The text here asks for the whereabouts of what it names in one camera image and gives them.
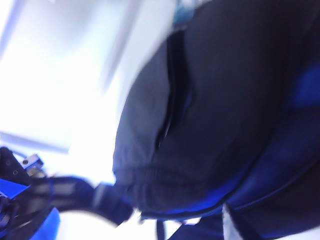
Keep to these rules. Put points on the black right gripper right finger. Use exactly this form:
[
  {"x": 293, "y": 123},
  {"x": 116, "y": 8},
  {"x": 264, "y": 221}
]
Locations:
[{"x": 236, "y": 227}]

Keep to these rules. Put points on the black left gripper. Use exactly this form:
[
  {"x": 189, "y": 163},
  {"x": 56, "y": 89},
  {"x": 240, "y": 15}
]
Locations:
[{"x": 10, "y": 165}]

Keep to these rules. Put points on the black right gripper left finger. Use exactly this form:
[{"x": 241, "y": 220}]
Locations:
[{"x": 50, "y": 227}]

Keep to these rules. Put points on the black blue backpack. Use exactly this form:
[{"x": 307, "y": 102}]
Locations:
[{"x": 212, "y": 112}]

